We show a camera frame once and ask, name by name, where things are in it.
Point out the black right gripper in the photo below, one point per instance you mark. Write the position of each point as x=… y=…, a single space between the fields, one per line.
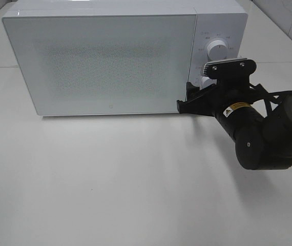
x=222 y=98

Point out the white microwave knob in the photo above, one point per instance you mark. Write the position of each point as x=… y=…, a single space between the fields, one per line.
x=217 y=49
x=206 y=82

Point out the white microwave door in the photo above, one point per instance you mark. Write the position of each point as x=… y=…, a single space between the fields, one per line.
x=105 y=64

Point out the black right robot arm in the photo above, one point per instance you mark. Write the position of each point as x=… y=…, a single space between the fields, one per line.
x=259 y=122

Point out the white microwave oven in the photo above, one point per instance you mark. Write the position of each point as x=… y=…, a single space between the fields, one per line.
x=214 y=19

